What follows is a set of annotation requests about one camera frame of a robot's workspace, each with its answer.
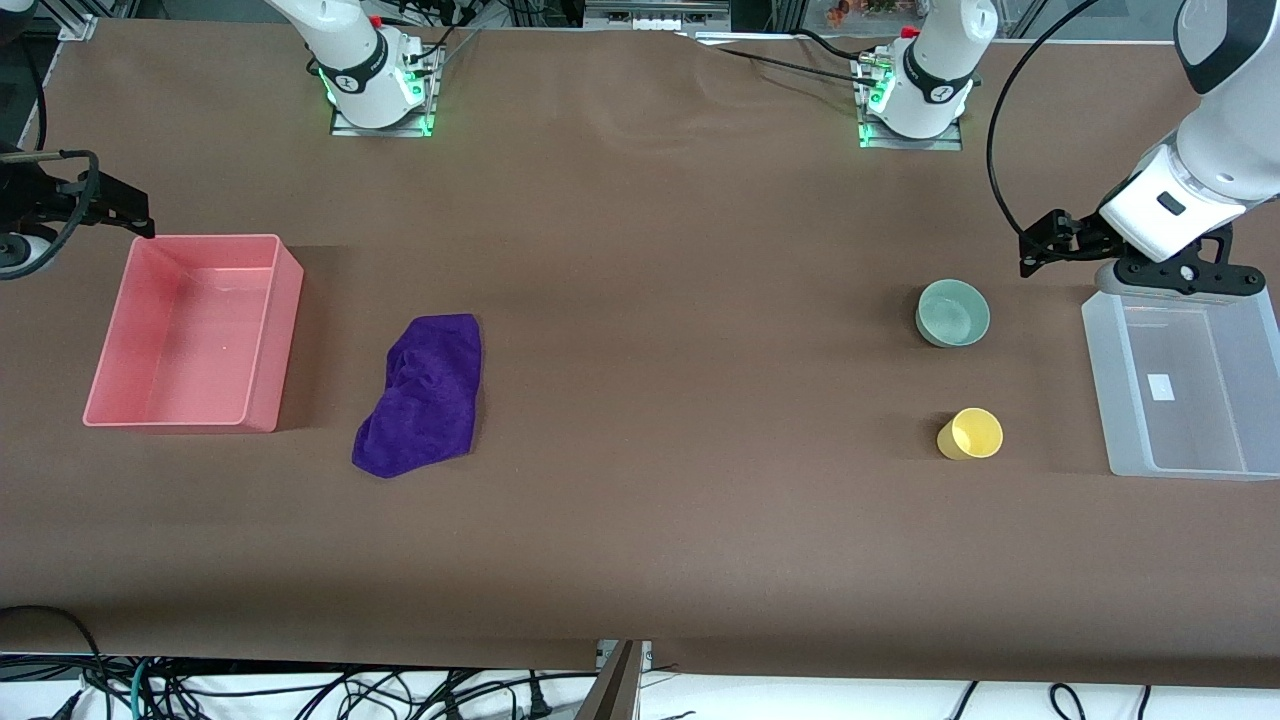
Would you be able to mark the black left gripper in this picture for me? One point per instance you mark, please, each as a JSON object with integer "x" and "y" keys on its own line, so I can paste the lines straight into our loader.
{"x": 1078, "y": 238}

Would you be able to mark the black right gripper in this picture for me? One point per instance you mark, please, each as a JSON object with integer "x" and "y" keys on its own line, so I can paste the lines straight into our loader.
{"x": 30, "y": 197}

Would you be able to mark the pale green bowl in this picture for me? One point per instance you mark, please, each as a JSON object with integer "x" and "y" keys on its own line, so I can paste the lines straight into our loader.
{"x": 952, "y": 313}

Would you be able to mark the purple cloth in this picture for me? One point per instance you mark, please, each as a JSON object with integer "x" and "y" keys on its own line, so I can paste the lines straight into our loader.
{"x": 425, "y": 395}

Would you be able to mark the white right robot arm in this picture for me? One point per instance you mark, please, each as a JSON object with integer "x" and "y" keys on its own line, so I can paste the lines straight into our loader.
{"x": 350, "y": 50}

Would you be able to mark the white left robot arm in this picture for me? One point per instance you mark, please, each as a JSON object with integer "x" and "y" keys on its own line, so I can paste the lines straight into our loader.
{"x": 1215, "y": 140}

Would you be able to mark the yellow cup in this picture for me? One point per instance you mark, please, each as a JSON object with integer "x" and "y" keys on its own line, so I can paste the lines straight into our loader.
{"x": 972, "y": 434}

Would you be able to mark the pink plastic bin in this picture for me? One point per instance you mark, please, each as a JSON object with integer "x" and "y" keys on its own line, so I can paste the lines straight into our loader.
{"x": 190, "y": 335}

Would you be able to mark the white label sticker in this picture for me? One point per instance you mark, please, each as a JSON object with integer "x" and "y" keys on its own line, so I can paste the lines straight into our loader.
{"x": 1161, "y": 387}

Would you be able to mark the translucent plastic bin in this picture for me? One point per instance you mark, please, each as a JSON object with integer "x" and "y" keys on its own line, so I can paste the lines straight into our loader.
{"x": 1190, "y": 390}

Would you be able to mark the brown table cover sheet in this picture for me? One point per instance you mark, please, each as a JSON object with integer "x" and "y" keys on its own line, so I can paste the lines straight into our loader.
{"x": 640, "y": 400}

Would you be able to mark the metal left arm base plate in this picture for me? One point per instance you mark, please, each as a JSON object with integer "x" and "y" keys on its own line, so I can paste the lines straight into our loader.
{"x": 910, "y": 143}

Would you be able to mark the aluminium corner bracket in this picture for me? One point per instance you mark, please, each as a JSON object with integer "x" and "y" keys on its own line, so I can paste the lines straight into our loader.
{"x": 78, "y": 22}

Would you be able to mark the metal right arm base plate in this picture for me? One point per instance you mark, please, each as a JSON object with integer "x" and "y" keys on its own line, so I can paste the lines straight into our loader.
{"x": 385, "y": 128}

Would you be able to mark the grey metal post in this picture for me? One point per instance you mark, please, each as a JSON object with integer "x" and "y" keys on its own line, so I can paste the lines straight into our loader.
{"x": 615, "y": 685}

